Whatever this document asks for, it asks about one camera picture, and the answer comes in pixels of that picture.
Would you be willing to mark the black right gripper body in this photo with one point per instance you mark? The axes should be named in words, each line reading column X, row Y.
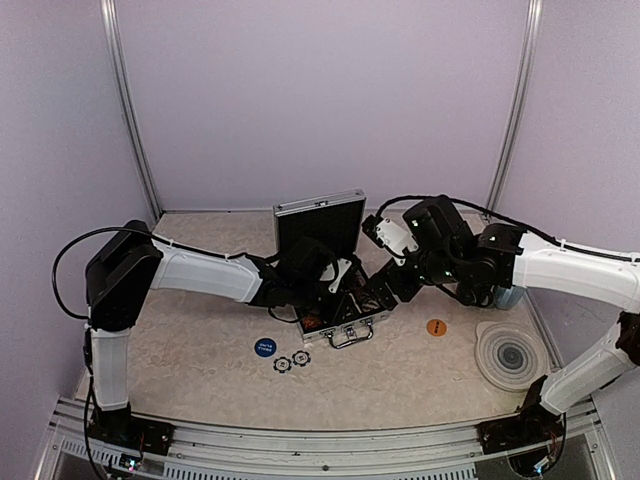
column 439, row 267

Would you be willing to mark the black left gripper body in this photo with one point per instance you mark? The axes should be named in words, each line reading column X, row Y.
column 305, row 297

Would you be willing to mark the aluminium poker chip case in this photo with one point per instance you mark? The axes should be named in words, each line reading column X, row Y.
column 343, row 312

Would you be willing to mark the blue round button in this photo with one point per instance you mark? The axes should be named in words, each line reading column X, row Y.
column 265, row 347

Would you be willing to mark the single black white chip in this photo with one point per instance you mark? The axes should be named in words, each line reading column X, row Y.
column 301, row 358

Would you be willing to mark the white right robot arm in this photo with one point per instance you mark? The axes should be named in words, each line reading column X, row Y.
column 605, row 276

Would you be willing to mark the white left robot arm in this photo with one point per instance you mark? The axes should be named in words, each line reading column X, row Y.
column 135, row 262

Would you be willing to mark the light blue mug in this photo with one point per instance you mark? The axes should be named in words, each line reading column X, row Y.
column 507, row 298

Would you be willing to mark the orange round button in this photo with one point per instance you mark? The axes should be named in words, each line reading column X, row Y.
column 436, row 327

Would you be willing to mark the grey striped plate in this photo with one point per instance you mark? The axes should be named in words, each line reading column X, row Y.
column 510, row 356

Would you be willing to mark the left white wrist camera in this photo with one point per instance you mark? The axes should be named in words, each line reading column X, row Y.
column 335, row 275

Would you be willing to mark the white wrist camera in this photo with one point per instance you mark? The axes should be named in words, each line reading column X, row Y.
column 335, row 275
column 389, row 235

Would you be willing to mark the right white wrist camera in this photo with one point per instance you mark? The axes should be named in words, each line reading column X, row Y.
column 389, row 235

